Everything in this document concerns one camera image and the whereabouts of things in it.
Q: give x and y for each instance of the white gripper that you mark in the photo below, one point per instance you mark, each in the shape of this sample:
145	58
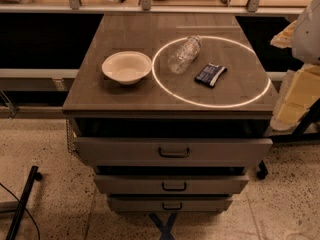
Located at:
307	34

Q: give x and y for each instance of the grey top drawer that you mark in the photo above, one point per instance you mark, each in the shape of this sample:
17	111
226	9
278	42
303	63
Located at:
186	152

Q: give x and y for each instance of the grey drawer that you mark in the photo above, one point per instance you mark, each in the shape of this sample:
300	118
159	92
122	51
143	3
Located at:
149	185
169	204
186	152

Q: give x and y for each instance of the grey drawer cabinet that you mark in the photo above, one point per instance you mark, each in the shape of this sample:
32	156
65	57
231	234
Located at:
168	105

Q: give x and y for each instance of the grey middle drawer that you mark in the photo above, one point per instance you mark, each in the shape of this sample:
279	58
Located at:
149	185

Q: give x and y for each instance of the grey bottom drawer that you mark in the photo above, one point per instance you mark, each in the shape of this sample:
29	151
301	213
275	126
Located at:
169	204

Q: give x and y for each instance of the dark blue snack packet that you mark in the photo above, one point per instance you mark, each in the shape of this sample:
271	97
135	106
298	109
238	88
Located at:
210	74

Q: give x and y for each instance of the clear plastic water bottle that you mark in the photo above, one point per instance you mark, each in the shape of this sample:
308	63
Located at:
184	55

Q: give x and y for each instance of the black cabinet caster wheel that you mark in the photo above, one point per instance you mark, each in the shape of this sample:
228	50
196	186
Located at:
262	171

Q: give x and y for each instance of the white paper bowl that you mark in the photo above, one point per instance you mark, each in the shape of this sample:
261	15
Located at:
127	67

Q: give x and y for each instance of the black metal stand leg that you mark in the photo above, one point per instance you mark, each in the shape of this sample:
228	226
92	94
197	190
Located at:
34	175

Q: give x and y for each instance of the wire mesh side basket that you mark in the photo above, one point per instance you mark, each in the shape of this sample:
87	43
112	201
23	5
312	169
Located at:
70	135

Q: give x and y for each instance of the metal shelf rail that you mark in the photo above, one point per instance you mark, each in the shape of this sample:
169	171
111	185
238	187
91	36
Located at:
37	79

